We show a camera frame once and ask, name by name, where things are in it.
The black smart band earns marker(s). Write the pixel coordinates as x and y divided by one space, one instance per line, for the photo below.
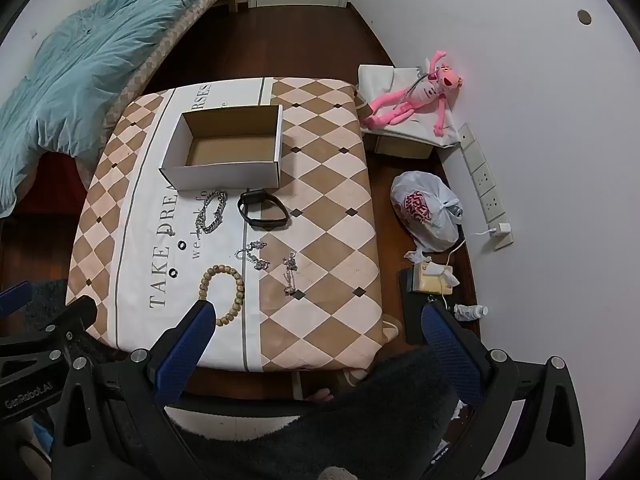
261 221

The crumpled white tissue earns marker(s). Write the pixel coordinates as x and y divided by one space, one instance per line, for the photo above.
416 256

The round wall cover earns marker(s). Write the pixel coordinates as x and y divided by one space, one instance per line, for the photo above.
584 16

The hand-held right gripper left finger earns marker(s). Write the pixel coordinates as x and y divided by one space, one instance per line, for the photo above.
182 350

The pink plush toy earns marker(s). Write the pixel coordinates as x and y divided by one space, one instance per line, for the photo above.
415 97

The blue duvet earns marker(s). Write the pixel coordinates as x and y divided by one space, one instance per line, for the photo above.
85 70

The person's bare foot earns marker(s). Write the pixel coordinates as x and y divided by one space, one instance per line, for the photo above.
320 396

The white charger plug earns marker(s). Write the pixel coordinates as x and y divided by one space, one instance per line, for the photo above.
501 229

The white tote bag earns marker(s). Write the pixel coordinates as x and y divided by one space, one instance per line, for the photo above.
380 80

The small white bottle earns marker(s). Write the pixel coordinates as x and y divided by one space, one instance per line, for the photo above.
470 312

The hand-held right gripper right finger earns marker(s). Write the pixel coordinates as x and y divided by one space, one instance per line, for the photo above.
452 355

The pale yellow packet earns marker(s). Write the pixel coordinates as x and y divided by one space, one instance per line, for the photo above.
432 282

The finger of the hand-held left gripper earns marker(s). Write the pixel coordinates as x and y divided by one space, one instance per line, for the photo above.
55 325
14 299

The cardboard box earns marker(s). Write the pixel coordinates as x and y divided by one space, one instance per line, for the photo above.
225 172

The white plastic bag red print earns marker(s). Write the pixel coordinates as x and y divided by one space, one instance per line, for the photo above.
425 210

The bed with checked mattress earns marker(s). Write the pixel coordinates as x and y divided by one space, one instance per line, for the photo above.
150 65

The checkered printed tablecloth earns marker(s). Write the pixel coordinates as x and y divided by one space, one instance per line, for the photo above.
325 185

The dark fleece clothing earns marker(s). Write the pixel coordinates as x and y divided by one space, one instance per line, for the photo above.
325 435

